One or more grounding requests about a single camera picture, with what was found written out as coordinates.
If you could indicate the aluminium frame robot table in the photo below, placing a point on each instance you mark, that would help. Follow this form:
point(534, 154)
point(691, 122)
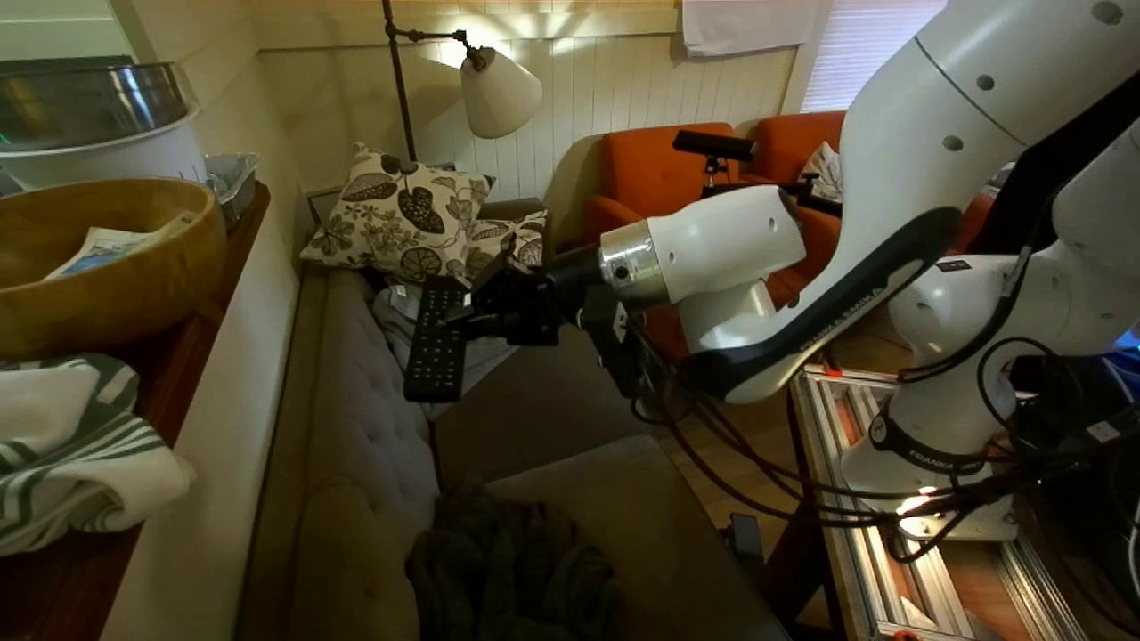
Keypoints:
point(913, 584)

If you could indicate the white cloth on armchair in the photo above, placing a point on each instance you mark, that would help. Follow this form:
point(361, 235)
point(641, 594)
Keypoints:
point(825, 173)

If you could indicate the small leaf-print pillow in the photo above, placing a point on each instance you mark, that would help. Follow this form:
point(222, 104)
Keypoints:
point(521, 236)

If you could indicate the dark crumpled cloth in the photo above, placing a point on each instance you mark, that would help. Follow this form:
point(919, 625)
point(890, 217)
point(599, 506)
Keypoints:
point(510, 573)

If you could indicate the hanging white cloth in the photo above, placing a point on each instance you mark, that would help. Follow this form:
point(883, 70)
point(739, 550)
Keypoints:
point(748, 27)

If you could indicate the floor lamp with white shade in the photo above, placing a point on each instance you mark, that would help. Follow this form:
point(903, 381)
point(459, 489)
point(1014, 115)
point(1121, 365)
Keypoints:
point(501, 96)

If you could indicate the dark wooden shelf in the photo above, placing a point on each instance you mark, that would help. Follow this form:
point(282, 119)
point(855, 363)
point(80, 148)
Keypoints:
point(191, 358)

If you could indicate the orange armchair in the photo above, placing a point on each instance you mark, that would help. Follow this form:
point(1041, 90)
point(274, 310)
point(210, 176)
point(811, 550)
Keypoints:
point(641, 173)

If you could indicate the white green striped towel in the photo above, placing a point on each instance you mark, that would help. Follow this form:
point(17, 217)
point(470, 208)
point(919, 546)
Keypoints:
point(72, 464)

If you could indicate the large wooden bowl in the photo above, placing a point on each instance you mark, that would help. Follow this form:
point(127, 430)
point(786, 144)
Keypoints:
point(128, 296)

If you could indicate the white round pot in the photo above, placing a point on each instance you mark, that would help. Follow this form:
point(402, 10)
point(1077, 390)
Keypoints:
point(119, 162)

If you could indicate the large leaf-print pillow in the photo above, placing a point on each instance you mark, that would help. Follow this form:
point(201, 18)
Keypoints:
point(397, 217)

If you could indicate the paper sheet in bowl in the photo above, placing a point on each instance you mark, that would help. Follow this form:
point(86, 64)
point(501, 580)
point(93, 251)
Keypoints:
point(93, 248)

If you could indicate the light grey blanket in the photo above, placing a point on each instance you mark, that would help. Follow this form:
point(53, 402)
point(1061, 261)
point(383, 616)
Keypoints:
point(397, 314)

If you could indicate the grey-brown tufted couch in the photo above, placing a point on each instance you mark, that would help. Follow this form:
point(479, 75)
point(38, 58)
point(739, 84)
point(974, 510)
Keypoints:
point(356, 474)

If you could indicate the glass dish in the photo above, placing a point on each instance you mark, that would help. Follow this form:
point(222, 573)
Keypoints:
point(230, 181)

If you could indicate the black remote controller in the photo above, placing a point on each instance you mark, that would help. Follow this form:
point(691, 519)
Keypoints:
point(437, 351)

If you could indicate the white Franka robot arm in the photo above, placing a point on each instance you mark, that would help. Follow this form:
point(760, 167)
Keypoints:
point(950, 144)

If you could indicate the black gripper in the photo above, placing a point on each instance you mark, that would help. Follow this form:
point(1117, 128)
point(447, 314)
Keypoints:
point(539, 305)

